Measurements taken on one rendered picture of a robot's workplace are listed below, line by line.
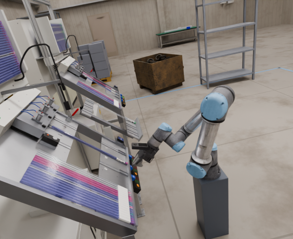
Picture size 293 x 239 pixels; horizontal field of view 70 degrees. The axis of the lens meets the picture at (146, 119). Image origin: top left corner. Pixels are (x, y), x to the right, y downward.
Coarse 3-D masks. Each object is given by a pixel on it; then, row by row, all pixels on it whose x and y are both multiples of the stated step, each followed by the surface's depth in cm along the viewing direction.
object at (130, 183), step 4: (128, 156) 141; (128, 160) 137; (128, 164) 133; (128, 168) 129; (128, 172) 126; (128, 176) 123; (128, 180) 121; (132, 188) 114; (132, 192) 111; (132, 196) 108; (132, 200) 105; (132, 204) 103; (132, 208) 102; (136, 216) 97; (136, 220) 95; (136, 224) 93
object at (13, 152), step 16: (48, 128) 115; (64, 128) 125; (0, 144) 85; (16, 144) 90; (32, 144) 96; (64, 144) 111; (0, 160) 79; (16, 160) 83; (64, 160) 101; (16, 176) 77
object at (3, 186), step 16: (0, 176) 72; (0, 192) 73; (16, 192) 74; (32, 192) 75; (48, 208) 79; (64, 208) 80; (80, 208) 82; (96, 224) 86; (112, 224) 87; (128, 224) 91
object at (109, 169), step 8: (104, 144) 139; (112, 144) 146; (112, 152) 137; (120, 152) 142; (104, 160) 123; (112, 160) 129; (104, 168) 116; (112, 168) 121; (120, 168) 127; (104, 176) 110; (112, 176) 115; (120, 176) 120; (120, 184) 113; (128, 184) 118
